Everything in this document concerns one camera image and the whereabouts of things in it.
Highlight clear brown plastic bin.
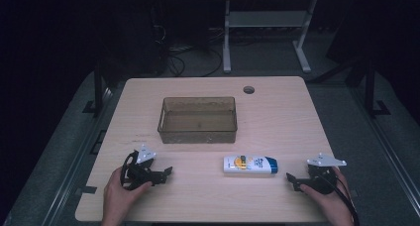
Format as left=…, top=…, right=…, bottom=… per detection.
left=157, top=95, right=239, bottom=145

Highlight black floor cables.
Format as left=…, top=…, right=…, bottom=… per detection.
left=164, top=45, right=225, bottom=78

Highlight person's right hand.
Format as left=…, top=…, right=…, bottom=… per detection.
left=299, top=168, right=357, bottom=226

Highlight black metal stand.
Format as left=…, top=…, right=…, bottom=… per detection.
left=82, top=62, right=112, bottom=118
left=363, top=58, right=392, bottom=119

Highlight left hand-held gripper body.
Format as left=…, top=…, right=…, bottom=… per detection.
left=120, top=145, right=158, bottom=191

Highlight person's left hand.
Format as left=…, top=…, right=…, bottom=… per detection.
left=102, top=167, right=155, bottom=226

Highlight white metal desk frame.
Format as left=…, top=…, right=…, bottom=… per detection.
left=222, top=0, right=319, bottom=74

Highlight white bottle with blue cap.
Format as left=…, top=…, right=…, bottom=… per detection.
left=222, top=154, right=279, bottom=176

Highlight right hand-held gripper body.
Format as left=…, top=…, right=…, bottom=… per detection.
left=305, top=153, right=348, bottom=196

